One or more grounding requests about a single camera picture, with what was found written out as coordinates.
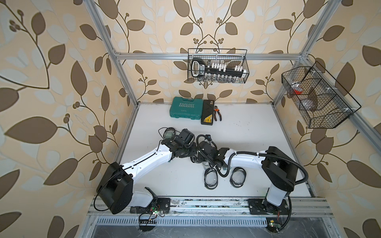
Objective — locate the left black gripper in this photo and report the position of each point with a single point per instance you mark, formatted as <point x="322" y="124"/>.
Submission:
<point x="194" y="149"/>

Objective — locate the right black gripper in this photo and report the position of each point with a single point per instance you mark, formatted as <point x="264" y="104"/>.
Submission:
<point x="200" y="157"/>

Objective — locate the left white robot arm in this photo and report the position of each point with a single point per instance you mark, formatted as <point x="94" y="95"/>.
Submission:
<point x="116" y="186"/>

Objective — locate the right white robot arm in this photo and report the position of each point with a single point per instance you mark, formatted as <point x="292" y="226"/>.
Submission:
<point x="283" y="172"/>

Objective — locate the green plastic tool case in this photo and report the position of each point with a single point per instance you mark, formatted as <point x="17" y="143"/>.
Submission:
<point x="186" y="108"/>

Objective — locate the black yellow-label case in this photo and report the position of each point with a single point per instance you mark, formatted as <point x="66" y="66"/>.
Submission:
<point x="207" y="112"/>

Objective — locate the orange black pliers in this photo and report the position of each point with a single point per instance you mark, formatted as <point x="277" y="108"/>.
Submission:
<point x="217" y="114"/>

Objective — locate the black socket set holder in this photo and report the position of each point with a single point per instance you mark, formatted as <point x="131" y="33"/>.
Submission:
<point x="203" y="68"/>

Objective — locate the red item in basket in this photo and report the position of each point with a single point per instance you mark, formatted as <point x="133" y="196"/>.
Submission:
<point x="297" y="89"/>

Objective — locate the aluminium front rail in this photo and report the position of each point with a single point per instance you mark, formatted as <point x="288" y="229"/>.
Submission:
<point x="301" y="207"/>

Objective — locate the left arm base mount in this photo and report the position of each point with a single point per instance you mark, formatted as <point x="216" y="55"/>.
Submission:
<point x="154" y="206"/>

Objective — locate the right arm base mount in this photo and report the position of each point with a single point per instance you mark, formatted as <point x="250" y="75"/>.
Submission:
<point x="260" y="206"/>

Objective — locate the back wire basket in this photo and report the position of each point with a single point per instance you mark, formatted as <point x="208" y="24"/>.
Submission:
<point x="219" y="55"/>

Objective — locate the wire basket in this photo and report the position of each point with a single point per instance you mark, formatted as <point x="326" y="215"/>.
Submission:
<point x="219" y="55"/>
<point x="326" y="101"/>

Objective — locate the right wire basket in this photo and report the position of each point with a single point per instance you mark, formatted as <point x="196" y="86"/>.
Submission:
<point x="326" y="101"/>

